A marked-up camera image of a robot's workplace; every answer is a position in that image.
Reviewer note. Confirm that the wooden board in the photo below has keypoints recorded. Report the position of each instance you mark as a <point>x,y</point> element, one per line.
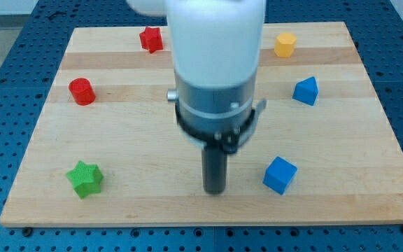
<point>349,163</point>

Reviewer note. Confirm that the green star block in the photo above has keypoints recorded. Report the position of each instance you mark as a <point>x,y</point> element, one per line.
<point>85,179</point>

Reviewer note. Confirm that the red star block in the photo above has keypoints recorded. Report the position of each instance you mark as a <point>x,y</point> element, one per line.
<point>151,39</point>

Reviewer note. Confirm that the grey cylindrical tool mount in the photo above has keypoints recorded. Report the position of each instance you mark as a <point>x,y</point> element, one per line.
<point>222,117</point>

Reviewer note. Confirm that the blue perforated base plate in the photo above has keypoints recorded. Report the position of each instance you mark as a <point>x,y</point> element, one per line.
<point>31,64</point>

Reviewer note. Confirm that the red cylinder block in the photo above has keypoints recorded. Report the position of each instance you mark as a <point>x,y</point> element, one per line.
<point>81,91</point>

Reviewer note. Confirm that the blue cube block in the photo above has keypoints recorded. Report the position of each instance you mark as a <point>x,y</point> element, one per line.
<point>279,175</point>

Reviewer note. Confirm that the blue triangular prism block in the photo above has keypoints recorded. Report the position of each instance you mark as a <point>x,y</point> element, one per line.
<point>306,91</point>

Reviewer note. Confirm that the yellow hexagon block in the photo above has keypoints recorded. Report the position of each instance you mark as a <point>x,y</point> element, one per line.
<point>285,44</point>

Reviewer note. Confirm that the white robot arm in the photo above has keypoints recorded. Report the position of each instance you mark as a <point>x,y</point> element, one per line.
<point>215,48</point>

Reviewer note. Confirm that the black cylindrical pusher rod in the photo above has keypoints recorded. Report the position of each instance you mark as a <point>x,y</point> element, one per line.
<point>214,169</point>

